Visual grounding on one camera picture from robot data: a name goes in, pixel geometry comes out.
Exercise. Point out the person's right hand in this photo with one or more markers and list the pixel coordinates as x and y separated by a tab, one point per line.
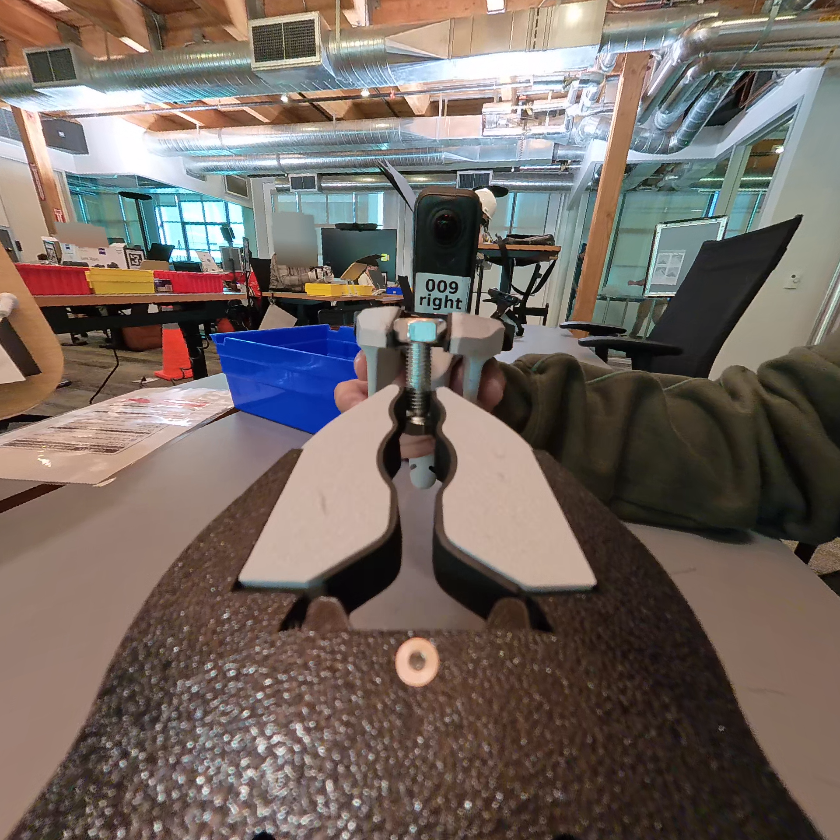
351	394

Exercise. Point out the wooden standing desk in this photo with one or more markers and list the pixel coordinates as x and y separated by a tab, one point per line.
518	248

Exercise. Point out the orange traffic cone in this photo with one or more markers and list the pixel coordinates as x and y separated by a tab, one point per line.
174	354

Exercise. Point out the blue plastic bin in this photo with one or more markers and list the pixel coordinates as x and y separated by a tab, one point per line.
282	374

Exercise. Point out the wooden pillar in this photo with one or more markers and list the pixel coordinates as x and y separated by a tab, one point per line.
613	197

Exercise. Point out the wooden document stand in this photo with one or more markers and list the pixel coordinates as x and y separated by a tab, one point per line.
46	367

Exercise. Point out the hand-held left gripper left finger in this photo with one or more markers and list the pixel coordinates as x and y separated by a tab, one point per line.
321	512

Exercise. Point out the laminated paper sheet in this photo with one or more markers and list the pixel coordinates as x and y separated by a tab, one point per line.
111	426

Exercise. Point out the framed notice board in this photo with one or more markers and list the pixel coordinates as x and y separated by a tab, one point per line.
686	256

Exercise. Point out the printed instruction sheet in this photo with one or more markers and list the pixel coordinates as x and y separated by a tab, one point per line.
8	367

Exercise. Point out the steel hex nut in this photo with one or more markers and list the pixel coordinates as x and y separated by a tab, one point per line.
428	333

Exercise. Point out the yellow storage bin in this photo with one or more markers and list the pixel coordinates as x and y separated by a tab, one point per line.
121	281

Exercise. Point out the long wooden table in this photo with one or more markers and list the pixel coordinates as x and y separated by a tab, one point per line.
131	303

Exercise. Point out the black monitor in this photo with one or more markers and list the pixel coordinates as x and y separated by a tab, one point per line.
358	253

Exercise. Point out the open cardboard box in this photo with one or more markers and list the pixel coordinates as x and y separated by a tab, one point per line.
364	269

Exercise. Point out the grey desk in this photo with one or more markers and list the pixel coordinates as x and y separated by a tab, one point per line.
131	558

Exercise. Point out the black office chair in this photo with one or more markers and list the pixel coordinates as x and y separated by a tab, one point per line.
722	295

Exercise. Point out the red storage bin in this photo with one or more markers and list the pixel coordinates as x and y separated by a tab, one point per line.
190	281
52	279

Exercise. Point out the steel hex bolt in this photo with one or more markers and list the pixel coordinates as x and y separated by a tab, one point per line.
420	380

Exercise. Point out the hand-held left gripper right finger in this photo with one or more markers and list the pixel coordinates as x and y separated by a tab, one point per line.
512	512

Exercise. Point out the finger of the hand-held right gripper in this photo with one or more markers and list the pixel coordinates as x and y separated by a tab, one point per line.
377	328
476	331

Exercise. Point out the shallow yellow bin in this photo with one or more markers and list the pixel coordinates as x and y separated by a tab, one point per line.
338	289

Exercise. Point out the distant black gripper tool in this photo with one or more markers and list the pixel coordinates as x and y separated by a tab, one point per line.
512	308

